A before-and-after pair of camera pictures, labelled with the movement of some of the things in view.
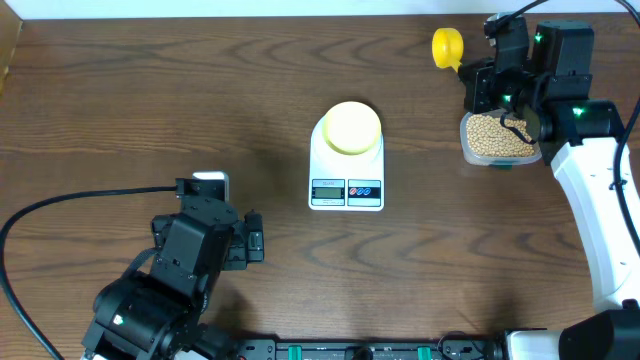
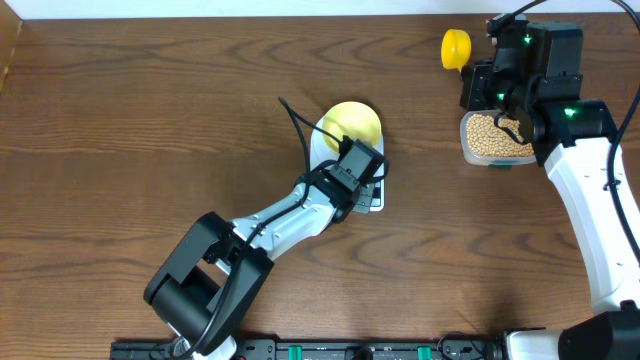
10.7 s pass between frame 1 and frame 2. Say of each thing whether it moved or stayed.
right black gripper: stayed
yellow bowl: stayed
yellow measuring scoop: moved
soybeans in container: stayed
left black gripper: moved
